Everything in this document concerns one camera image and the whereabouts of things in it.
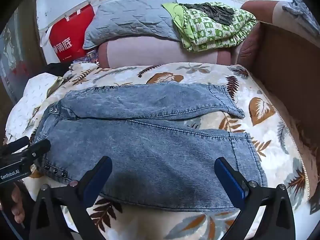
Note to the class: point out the dark crumpled cloth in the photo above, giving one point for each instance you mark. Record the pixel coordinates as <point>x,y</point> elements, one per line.
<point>217,12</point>

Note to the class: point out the brown cardboard box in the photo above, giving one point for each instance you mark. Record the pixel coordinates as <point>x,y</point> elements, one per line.
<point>287,67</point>

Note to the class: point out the grey crumpled cloth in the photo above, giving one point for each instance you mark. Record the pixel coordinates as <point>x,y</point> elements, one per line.
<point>297,10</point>

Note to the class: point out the blue denim pants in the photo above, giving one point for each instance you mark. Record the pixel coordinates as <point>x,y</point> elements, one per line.
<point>150,150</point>

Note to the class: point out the green patterned quilt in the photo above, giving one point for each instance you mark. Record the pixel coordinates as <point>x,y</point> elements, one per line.
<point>212,35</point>

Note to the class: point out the leaf print blanket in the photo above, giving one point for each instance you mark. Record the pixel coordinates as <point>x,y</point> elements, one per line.
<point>262,135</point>

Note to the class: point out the person's left hand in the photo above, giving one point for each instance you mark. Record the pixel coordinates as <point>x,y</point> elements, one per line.
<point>18,205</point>

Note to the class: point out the white printed sheet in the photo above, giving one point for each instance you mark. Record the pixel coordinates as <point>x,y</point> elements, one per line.
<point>32,97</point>

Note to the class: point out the clear plastic packaging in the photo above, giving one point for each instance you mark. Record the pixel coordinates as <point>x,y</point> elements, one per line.
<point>87,56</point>

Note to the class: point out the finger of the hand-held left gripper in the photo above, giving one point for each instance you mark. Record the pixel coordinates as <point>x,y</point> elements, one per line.
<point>15,145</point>
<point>37,150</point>

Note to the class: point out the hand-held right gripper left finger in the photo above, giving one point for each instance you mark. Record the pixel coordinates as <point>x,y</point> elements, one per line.
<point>97,180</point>

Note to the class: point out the grey quilted pillow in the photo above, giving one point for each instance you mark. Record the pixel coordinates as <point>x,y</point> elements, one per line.
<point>130,20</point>

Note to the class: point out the wooden door with glass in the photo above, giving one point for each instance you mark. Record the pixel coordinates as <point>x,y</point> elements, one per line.
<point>15,55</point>

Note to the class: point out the red shopping bag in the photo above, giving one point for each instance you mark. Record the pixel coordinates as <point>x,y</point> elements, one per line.
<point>70,37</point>

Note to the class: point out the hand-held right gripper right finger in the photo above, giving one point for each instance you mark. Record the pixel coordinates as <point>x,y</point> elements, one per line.
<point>230,180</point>

